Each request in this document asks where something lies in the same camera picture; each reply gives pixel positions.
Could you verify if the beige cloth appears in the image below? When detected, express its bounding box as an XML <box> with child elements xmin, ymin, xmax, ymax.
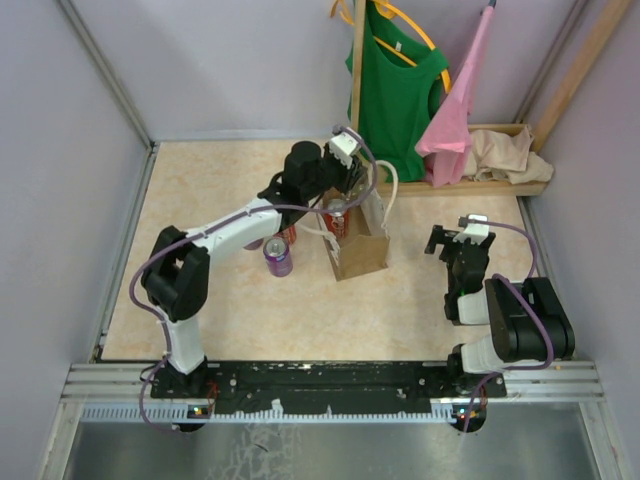
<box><xmin>463</xmin><ymin>126</ymin><xmax>554</xmax><ymax>185</ymax></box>

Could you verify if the brown canvas bag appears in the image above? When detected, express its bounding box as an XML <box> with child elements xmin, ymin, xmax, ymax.
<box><xmin>296</xmin><ymin>160</ymin><xmax>399</xmax><ymax>281</ymax></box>

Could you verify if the wooden pole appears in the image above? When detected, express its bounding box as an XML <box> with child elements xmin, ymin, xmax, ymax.
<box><xmin>532</xmin><ymin>1</ymin><xmax>633</xmax><ymax>152</ymax></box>

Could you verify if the yellow hanger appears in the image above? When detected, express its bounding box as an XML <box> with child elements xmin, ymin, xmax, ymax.
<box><xmin>329</xmin><ymin>0</ymin><xmax>452</xmax><ymax>94</ymax></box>

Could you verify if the purple cable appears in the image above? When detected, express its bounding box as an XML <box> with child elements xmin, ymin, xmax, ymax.
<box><xmin>458</xmin><ymin>217</ymin><xmax>556</xmax><ymax>435</ymax></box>
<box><xmin>128</xmin><ymin>124</ymin><xmax>379</xmax><ymax>434</ymax></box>

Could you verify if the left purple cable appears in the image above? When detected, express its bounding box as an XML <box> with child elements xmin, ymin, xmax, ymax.
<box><xmin>128</xmin><ymin>124</ymin><xmax>379</xmax><ymax>434</ymax></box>

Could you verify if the red cola can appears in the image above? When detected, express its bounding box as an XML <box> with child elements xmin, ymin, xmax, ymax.
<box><xmin>323</xmin><ymin>198</ymin><xmax>349</xmax><ymax>240</ymax></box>

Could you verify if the purple soda can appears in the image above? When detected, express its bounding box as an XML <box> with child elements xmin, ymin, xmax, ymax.
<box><xmin>263</xmin><ymin>236</ymin><xmax>293</xmax><ymax>278</ymax></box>
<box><xmin>244</xmin><ymin>239</ymin><xmax>264</xmax><ymax>251</ymax></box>

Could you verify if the red soda can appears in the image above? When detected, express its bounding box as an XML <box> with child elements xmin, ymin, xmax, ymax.
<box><xmin>276</xmin><ymin>225</ymin><xmax>297</xmax><ymax>245</ymax></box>

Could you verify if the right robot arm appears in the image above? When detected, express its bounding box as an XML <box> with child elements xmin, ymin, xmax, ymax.
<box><xmin>425</xmin><ymin>216</ymin><xmax>576</xmax><ymax>396</ymax></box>

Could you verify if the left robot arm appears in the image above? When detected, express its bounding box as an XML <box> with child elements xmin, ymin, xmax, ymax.
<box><xmin>131</xmin><ymin>129</ymin><xmax>366</xmax><ymax>397</ymax></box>

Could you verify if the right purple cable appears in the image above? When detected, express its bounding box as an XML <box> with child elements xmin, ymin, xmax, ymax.
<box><xmin>458</xmin><ymin>217</ymin><xmax>556</xmax><ymax>435</ymax></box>

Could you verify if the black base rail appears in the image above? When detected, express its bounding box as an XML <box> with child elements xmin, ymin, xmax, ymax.
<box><xmin>151</xmin><ymin>361</ymin><xmax>483</xmax><ymax>415</ymax></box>

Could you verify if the green t-shirt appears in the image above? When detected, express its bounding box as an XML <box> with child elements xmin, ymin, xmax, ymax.
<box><xmin>358</xmin><ymin>1</ymin><xmax>449</xmax><ymax>182</ymax></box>

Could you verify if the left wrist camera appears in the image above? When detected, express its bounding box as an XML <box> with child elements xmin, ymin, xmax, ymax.
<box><xmin>328</xmin><ymin>131</ymin><xmax>360</xmax><ymax>170</ymax></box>

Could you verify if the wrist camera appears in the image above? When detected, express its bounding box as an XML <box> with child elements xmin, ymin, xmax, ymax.
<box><xmin>328</xmin><ymin>131</ymin><xmax>360</xmax><ymax>170</ymax></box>
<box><xmin>454</xmin><ymin>214</ymin><xmax>490</xmax><ymax>245</ymax></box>

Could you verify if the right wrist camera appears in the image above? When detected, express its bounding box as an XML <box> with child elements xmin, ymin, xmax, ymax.
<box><xmin>454</xmin><ymin>214</ymin><xmax>490</xmax><ymax>245</ymax></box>

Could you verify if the pink t-shirt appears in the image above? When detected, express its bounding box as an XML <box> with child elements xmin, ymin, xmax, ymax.
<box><xmin>415</xmin><ymin>1</ymin><xmax>496</xmax><ymax>188</ymax></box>

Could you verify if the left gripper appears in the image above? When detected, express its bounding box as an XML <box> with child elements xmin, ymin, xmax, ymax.
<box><xmin>304</xmin><ymin>140</ymin><xmax>368</xmax><ymax>201</ymax></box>

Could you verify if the wooden clothes rack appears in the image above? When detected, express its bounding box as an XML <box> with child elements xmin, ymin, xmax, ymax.
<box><xmin>330</xmin><ymin>1</ymin><xmax>549</xmax><ymax>196</ymax></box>

